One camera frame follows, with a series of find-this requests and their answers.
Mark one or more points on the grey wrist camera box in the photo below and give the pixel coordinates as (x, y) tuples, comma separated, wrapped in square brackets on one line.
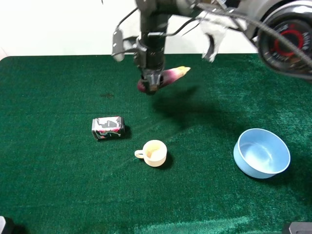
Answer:
[(117, 46)]

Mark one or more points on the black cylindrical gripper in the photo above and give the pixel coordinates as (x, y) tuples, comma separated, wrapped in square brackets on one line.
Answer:
[(150, 61)]

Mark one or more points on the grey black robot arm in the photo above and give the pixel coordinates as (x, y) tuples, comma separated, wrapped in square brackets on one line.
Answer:
[(281, 31)]

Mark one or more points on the green velvet table cloth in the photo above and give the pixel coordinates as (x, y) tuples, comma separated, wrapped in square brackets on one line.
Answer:
[(55, 178)]

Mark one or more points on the purple eggplant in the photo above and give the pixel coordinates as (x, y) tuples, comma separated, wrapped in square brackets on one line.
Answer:
[(170, 76)]

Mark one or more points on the cream plastic cup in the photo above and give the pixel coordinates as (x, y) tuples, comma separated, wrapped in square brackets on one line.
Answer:
[(154, 153)]

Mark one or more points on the light blue bowl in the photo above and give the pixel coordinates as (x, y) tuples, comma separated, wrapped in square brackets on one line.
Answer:
[(261, 154)]

